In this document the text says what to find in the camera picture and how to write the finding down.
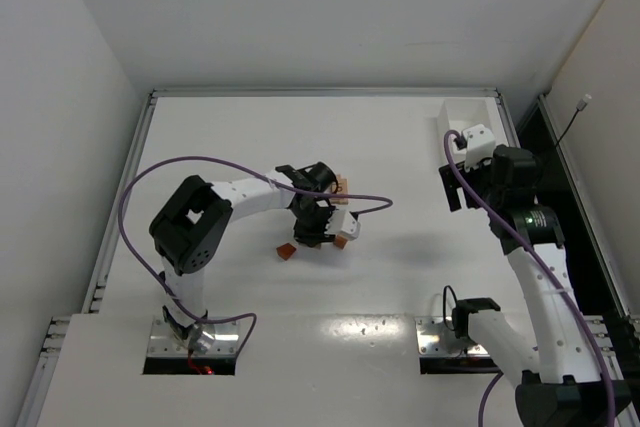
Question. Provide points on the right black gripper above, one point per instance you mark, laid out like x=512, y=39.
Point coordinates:
x=452, y=187

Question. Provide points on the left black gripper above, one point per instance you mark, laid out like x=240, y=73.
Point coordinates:
x=310, y=231

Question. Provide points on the red-brown arch block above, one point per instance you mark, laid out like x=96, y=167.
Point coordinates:
x=340, y=242

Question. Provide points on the wood cube with letter O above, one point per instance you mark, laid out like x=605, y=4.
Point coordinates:
x=341, y=186

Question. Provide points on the long light wood plank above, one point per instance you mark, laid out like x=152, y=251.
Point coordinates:
x=340, y=199

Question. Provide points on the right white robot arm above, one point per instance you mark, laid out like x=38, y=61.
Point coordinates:
x=562, y=378

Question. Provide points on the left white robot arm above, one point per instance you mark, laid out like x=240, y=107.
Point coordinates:
x=189, y=228

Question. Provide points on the red-brown wedge block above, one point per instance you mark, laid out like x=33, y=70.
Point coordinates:
x=286, y=251

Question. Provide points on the white open box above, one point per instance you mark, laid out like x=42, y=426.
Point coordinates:
x=462, y=113

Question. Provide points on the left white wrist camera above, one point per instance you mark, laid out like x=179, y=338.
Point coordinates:
x=343, y=223

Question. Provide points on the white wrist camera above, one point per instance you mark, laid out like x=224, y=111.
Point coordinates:
x=343, y=223
x=477, y=144

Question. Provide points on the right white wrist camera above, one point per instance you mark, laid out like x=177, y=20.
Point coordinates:
x=477, y=144

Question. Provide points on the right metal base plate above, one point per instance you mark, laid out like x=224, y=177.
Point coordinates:
x=436, y=341

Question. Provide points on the metal base plate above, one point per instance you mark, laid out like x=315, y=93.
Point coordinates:
x=436, y=341
x=210, y=341

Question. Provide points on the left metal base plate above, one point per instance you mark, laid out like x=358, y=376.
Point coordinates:
x=210, y=341

